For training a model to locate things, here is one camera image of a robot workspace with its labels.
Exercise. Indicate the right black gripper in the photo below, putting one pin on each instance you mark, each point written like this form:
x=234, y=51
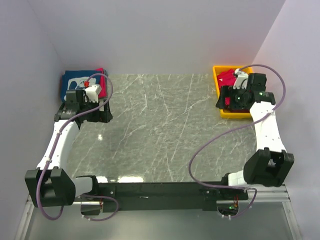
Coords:
x=228, y=91

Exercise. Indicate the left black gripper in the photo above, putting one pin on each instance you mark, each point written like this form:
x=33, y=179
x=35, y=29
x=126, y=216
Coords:
x=102, y=116

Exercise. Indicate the bright red t-shirt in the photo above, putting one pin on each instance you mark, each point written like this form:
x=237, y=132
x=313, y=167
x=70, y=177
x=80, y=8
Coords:
x=224, y=76

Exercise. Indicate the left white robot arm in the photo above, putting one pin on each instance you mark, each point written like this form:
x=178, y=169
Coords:
x=49, y=184

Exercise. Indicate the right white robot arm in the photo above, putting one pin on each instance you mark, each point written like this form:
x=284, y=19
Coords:
x=271, y=163

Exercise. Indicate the yellow plastic bin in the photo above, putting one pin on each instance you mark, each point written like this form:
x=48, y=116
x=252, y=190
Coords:
x=224, y=113

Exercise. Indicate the folded red t-shirt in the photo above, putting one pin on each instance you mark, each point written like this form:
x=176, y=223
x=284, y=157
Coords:
x=102, y=83

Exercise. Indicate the folded blue printed t-shirt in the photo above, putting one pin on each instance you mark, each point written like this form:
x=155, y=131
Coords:
x=73, y=80

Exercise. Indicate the black base bar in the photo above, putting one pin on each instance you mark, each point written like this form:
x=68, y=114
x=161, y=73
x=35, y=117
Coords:
x=143, y=196

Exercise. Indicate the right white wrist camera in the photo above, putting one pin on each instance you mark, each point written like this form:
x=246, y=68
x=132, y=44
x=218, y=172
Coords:
x=241, y=79

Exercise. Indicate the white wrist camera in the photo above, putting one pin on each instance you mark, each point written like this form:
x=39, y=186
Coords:
x=241, y=79
x=92, y=92

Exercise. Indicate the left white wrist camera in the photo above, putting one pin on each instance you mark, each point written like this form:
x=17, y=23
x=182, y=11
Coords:
x=92, y=92

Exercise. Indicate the aluminium rail frame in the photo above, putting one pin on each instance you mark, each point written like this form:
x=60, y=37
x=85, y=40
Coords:
x=270, y=218

